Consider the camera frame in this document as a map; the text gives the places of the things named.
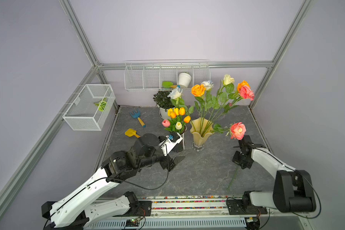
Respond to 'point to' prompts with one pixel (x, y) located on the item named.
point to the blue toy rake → (136, 115)
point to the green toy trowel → (166, 84)
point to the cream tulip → (178, 125)
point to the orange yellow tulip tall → (187, 119)
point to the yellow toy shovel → (131, 132)
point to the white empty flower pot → (184, 79)
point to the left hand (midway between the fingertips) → (177, 150)
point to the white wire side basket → (90, 110)
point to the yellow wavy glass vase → (201, 129)
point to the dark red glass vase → (179, 147)
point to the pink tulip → (166, 123)
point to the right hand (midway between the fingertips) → (237, 161)
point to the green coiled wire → (101, 104)
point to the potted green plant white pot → (163, 102)
